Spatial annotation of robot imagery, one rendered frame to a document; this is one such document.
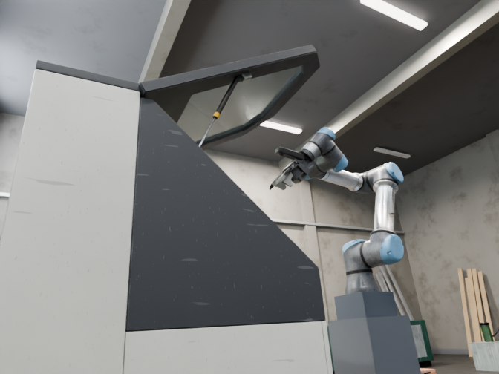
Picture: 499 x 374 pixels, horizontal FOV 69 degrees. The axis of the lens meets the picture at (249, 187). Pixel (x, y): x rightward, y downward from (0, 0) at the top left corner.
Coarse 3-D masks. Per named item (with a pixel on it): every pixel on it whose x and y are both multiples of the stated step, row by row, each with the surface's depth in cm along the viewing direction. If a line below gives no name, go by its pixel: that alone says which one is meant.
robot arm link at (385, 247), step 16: (368, 176) 182; (384, 176) 174; (400, 176) 176; (384, 192) 170; (384, 208) 165; (384, 224) 159; (384, 240) 151; (400, 240) 154; (368, 256) 155; (384, 256) 150; (400, 256) 152
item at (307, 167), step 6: (306, 156) 150; (312, 156) 149; (294, 162) 147; (300, 162) 149; (306, 162) 150; (312, 162) 150; (294, 168) 147; (300, 168) 147; (306, 168) 149; (312, 168) 150; (288, 174) 151; (294, 174) 147; (300, 174) 146; (306, 174) 148; (294, 180) 150; (300, 180) 147
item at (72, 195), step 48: (48, 96) 97; (96, 96) 103; (48, 144) 92; (96, 144) 98; (48, 192) 88; (96, 192) 93; (0, 240) 81; (48, 240) 84; (96, 240) 89; (0, 288) 77; (48, 288) 81; (96, 288) 85; (0, 336) 74; (48, 336) 78; (96, 336) 81
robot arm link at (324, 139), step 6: (318, 132) 154; (324, 132) 153; (330, 132) 153; (312, 138) 153; (318, 138) 151; (324, 138) 152; (330, 138) 153; (318, 144) 150; (324, 144) 152; (330, 144) 153; (324, 150) 153
